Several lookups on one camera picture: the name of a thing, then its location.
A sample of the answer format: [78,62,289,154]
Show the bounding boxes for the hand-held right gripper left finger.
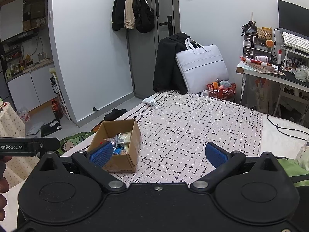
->
[34,142,127,194]

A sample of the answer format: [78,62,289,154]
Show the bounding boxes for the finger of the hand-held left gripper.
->
[36,137,60,159]

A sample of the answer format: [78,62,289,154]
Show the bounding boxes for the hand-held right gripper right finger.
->
[189,142,282,194]

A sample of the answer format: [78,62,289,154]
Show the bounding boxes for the grey sandwich packet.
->
[117,132,133,145]

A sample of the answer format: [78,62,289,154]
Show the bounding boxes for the brown cardboard box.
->
[86,119,141,173]

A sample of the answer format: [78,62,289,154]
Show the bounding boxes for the person's left hand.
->
[0,156,12,220]

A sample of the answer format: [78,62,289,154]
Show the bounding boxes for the black flat bag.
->
[41,119,62,138]

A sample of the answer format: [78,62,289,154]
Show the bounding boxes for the beige dotted cloth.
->
[0,103,41,186]

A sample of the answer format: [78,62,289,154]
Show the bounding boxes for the grey cloth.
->
[26,122,44,136]

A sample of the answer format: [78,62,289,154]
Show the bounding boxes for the green cartoon rug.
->
[59,130,97,155]

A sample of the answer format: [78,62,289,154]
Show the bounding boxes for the white plastic bag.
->
[16,107,31,122]

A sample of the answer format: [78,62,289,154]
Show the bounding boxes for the dark soda bottle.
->
[51,99,64,119]

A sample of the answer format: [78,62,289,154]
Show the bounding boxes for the black slippers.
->
[104,109,127,121]

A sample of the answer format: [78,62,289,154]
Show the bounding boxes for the white storage rack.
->
[49,66,73,122]

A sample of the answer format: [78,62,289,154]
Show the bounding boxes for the white black-patterned blanket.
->
[59,90,264,184]

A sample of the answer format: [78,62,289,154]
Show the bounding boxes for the white kitchen cabinet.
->
[6,61,59,113]

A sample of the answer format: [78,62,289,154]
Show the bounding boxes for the black spray bottle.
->
[50,77,59,94]

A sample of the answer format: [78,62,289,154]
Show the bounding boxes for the red plastic basket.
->
[206,82,236,100]

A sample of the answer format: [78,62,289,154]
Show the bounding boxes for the white desk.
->
[235,60,309,126]

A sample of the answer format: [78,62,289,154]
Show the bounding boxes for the green cloth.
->
[276,157,309,186]

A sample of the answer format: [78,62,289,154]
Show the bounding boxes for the white stool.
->
[273,89,309,126]

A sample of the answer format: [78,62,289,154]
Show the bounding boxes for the printed pillow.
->
[296,136,309,172]

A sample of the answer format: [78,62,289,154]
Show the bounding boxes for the white laptop bag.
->
[175,38,229,95]

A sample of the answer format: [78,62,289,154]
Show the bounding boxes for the brown desk mat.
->
[241,60,286,76]

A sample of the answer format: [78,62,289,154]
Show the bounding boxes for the grey door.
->
[127,0,180,99]

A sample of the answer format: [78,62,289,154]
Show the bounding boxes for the red white roller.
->
[240,56,267,67]

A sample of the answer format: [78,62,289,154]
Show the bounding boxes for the black jacket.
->
[153,32,191,95]

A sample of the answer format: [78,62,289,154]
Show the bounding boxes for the range hood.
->
[0,30,40,45]

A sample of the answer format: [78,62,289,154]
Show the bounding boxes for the grey drawer organizer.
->
[243,34,272,58]

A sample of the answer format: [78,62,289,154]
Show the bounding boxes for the white tissue pack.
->
[295,65,309,82]

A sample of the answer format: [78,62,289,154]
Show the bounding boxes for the white desk shelf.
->
[278,46,309,68]

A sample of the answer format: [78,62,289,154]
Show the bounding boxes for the dark bundle on organizer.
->
[241,20,257,35]

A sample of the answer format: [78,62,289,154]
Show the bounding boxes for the small wicker basket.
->
[257,27,273,39]

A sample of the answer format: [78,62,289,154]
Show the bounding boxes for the white keyboard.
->
[282,32,309,54]

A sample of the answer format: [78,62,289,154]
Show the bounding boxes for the black hanging bag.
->
[133,0,155,33]

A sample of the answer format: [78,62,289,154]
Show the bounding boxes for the beige hanging garment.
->
[124,0,136,30]

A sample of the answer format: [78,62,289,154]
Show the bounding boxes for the black hanging coat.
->
[111,0,128,31]

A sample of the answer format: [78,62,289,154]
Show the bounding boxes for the black monitor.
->
[277,0,309,39]

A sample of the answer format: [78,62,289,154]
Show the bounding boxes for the black cable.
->
[267,114,309,141]

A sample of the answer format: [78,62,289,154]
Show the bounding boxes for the white drawstring pouch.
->
[142,97,161,110]

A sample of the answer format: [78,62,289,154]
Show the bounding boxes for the black door handle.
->
[159,16,173,37]

